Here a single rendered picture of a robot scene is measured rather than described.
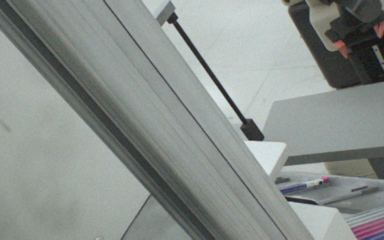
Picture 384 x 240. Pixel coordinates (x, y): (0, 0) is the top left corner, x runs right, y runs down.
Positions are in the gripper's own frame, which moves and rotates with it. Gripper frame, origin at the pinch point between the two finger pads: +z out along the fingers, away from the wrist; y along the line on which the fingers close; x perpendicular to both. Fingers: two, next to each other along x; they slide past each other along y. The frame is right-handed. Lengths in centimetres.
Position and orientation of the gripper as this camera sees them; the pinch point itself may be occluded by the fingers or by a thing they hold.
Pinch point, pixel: (361, 44)
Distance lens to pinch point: 156.0
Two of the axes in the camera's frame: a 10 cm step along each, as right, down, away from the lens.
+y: 8.6, -5.1, -0.6
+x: -3.1, -6.1, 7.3
